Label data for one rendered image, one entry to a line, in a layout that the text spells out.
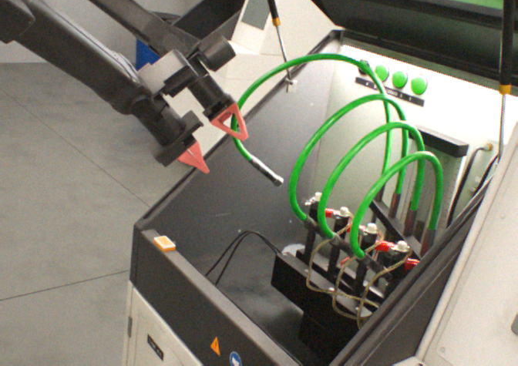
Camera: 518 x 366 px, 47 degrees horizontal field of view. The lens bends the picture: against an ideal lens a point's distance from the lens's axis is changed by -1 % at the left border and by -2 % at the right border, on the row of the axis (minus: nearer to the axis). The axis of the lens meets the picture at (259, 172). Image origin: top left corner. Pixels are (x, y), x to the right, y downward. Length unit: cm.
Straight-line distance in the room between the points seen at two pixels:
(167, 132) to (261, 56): 315
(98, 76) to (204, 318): 61
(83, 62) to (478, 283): 72
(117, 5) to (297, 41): 304
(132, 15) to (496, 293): 86
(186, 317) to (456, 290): 57
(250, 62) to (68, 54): 338
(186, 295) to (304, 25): 315
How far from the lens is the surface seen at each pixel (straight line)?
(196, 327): 130
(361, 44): 154
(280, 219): 171
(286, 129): 160
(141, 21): 128
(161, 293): 141
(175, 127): 102
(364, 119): 158
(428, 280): 107
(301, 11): 422
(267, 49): 415
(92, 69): 82
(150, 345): 152
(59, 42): 75
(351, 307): 123
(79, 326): 277
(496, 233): 106
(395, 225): 134
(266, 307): 145
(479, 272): 108
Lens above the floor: 160
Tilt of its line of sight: 20 degrees down
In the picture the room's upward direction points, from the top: 9 degrees clockwise
